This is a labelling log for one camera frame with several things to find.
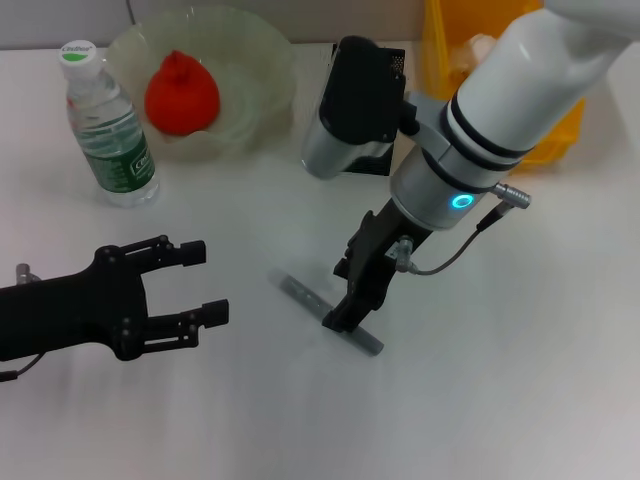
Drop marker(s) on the grey marker pen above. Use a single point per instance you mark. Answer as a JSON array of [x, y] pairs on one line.
[[305, 295]]

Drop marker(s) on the yellow plastic bin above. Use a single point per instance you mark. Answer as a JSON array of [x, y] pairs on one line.
[[440, 50]]

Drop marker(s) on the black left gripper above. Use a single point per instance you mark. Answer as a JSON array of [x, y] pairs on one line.
[[70, 305]]

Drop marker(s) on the clear green-label water bottle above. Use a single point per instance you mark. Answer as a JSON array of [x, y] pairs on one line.
[[110, 145]]

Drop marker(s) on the black mesh pen holder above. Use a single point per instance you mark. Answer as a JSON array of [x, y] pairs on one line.
[[395, 60]]

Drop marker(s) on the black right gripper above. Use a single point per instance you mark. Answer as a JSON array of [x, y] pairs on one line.
[[380, 255]]

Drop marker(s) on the red-orange fruit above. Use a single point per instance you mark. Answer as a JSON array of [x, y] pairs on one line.
[[182, 97]]

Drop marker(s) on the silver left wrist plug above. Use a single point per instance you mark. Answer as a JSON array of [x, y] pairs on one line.
[[24, 274]]

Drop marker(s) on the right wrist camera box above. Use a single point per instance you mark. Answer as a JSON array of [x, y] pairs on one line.
[[355, 110]]

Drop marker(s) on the translucent green glass fruit plate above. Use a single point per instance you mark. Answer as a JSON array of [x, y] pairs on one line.
[[255, 75]]

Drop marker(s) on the white paper ball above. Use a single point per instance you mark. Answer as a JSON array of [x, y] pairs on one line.
[[472, 50]]

